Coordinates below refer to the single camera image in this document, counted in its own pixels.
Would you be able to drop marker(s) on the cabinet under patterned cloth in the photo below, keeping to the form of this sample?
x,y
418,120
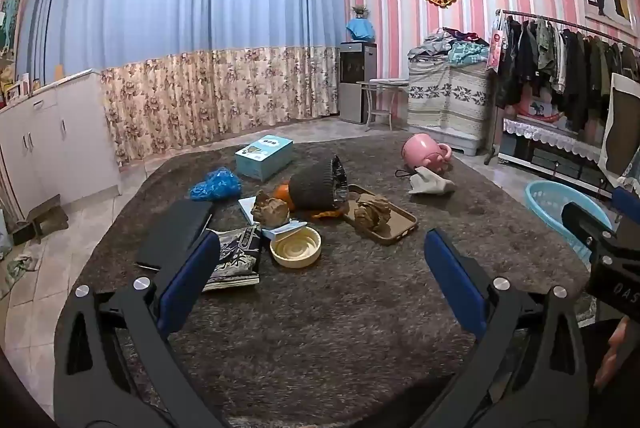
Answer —
x,y
445,103

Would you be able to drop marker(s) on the small wooden stool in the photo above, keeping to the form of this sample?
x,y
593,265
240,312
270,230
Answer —
x,y
42,215

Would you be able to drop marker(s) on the light blue plastic basket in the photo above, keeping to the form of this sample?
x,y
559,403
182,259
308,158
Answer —
x,y
555,208

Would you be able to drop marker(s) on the pile of folded clothes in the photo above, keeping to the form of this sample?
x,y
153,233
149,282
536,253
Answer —
x,y
450,46

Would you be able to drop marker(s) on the orange peel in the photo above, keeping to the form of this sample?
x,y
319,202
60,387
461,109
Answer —
x,y
282,194

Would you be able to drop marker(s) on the black white printed packet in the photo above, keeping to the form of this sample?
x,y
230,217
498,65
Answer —
x,y
235,258

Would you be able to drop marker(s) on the white paper packet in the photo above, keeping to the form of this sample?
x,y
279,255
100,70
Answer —
x,y
247,208

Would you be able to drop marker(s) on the small potted plant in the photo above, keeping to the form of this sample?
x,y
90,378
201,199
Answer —
x,y
361,12

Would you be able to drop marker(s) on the orange toy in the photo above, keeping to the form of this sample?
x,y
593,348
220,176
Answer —
x,y
327,213

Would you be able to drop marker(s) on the white crumpled tissue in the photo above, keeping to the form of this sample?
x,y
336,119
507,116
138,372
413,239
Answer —
x,y
430,183

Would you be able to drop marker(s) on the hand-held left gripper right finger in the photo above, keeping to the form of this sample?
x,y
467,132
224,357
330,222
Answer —
x,y
452,278

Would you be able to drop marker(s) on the person's right hand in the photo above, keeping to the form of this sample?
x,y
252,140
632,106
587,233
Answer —
x,y
617,350

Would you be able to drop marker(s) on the small white side table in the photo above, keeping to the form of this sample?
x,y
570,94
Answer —
x,y
382,88

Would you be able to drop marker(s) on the black flat rectangular case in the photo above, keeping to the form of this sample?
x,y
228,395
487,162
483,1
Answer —
x,y
175,233

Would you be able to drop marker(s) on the blue and floral curtain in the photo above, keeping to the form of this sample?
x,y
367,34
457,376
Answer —
x,y
175,33

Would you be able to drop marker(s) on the cloth on floor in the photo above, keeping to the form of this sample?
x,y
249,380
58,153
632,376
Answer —
x,y
17,268

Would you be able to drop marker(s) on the metal clothes rack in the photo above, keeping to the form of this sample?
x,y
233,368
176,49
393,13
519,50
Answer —
x,y
550,21

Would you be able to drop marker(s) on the white cabinet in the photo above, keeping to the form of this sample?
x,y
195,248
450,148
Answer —
x,y
60,138

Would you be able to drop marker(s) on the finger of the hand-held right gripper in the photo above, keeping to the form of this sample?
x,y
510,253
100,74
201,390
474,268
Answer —
x,y
627,203
587,225

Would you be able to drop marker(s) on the blue plastic bag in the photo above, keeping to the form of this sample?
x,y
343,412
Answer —
x,y
215,185

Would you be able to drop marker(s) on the grey water dispenser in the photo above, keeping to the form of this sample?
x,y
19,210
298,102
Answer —
x,y
355,83

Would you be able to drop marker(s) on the white framed dark screen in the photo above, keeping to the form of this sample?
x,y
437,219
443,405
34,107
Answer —
x,y
625,128

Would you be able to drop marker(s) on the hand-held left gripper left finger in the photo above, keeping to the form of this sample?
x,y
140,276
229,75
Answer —
x,y
187,283

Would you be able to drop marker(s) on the pink hanging bag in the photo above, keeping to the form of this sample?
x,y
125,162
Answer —
x,y
496,46

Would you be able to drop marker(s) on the beige phone case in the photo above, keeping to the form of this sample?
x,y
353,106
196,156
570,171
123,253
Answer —
x,y
402,220

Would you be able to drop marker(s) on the blue bottle cover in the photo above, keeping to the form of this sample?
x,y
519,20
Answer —
x,y
361,30

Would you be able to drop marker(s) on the green wall picture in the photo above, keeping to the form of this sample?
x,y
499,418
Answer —
x,y
10,16

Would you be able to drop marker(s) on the teal cardboard box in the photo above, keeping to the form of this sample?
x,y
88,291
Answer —
x,y
262,156

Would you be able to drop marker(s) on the photo frame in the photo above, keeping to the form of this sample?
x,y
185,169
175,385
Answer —
x,y
15,91

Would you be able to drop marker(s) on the pink pig mug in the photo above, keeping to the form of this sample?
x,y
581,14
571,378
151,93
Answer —
x,y
422,153

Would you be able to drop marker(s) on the low cabinet with lace cloth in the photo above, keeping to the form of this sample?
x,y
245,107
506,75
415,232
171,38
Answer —
x,y
550,133

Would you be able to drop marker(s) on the row of hanging clothes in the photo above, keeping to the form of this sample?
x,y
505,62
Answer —
x,y
565,58

